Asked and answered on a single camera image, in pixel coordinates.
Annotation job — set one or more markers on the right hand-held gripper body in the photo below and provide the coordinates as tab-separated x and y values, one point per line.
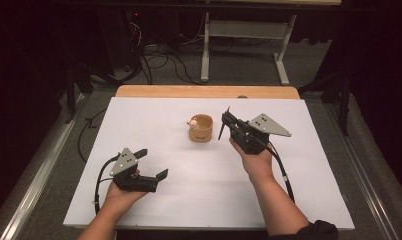
247	140

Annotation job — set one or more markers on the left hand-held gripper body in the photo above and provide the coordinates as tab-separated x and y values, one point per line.
135	183

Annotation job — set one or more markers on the black makeup brush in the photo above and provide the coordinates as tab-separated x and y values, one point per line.
221	131

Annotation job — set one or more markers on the wooden cup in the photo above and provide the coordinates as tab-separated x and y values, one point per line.
202	135

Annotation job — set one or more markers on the person's left hand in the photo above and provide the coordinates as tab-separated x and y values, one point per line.
122	198

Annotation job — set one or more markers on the person's right hand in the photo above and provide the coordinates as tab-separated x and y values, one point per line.
257	165

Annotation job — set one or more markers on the wooden table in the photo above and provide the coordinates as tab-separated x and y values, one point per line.
205	91

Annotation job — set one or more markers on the white board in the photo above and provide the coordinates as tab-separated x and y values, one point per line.
205	200

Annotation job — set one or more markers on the white metal desk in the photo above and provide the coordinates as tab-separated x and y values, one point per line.
245	30

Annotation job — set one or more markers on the black stand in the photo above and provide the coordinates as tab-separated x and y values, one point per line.
345	100
70	93

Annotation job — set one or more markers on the person's dark sleeve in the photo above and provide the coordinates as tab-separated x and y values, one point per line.
312	231

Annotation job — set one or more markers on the black device with red light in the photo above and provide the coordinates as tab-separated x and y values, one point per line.
122	40

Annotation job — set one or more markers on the aluminium floor rail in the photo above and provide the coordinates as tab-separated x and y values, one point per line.
39	180
365	180

